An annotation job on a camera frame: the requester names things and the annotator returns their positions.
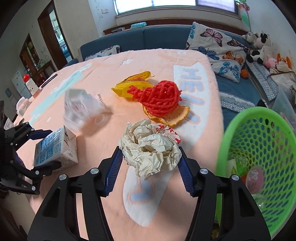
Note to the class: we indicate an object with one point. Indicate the clear plastic toy bin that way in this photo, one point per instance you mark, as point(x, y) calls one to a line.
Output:
point(281, 102)

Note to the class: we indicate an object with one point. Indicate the yellow snack wrapper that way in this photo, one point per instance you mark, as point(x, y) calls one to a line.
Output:
point(138, 81)

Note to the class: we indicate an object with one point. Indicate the pink plush toy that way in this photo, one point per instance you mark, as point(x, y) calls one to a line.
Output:
point(271, 63)

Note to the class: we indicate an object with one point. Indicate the small blue white milk carton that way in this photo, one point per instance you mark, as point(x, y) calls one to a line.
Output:
point(60, 145)

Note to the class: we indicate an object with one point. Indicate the grey plush toy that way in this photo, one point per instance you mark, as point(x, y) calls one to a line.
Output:
point(250, 37)

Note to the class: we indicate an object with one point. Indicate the patterned cloth on bin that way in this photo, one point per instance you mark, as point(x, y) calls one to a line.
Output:
point(284, 80)

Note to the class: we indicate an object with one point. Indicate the white paper ball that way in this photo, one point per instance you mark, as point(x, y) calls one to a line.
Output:
point(150, 148)

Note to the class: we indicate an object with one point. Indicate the black remote control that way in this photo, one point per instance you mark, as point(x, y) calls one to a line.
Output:
point(48, 81)

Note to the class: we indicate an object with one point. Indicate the small patterned cushion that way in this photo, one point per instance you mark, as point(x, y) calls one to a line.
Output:
point(108, 51)

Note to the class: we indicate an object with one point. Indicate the cow plush toy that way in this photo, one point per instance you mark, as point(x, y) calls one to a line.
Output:
point(261, 49)

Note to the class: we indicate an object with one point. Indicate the blue sofa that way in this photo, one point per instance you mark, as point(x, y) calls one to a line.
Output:
point(174, 37)

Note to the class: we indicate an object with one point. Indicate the small orange ball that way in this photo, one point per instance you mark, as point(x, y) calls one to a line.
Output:
point(244, 74)

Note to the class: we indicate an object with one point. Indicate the colourful pinwheel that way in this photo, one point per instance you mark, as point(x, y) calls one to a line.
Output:
point(244, 12)

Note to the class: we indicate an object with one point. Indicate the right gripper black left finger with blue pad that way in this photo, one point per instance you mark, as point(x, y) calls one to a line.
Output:
point(57, 217)

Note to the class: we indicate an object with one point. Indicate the orange fox plush toy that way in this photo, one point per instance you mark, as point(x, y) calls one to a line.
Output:
point(283, 64)

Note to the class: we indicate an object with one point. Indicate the orange peel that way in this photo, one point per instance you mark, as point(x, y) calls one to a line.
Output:
point(171, 119)

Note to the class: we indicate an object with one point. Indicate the red mesh net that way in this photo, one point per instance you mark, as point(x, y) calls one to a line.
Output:
point(159, 100)

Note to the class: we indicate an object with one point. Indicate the white bottle red cap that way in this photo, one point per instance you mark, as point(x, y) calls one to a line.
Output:
point(31, 85)

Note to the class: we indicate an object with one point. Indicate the crushed white plastic carton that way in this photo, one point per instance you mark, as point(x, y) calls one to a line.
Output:
point(81, 108)

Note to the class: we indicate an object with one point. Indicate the butterfly print pillow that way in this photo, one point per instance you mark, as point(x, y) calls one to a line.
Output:
point(226, 54)

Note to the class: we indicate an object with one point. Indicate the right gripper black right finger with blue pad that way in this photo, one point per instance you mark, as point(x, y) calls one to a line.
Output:
point(240, 219)

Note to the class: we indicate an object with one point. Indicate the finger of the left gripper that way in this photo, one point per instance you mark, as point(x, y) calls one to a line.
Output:
point(19, 135)
point(29, 181)

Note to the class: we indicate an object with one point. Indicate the pink blanket table cover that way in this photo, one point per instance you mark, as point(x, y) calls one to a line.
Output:
point(159, 208)

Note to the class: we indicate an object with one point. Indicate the teal tissue pack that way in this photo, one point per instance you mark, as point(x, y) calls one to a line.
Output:
point(138, 25)

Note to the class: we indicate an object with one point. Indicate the green plastic basket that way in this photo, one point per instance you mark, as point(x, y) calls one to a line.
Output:
point(260, 138)

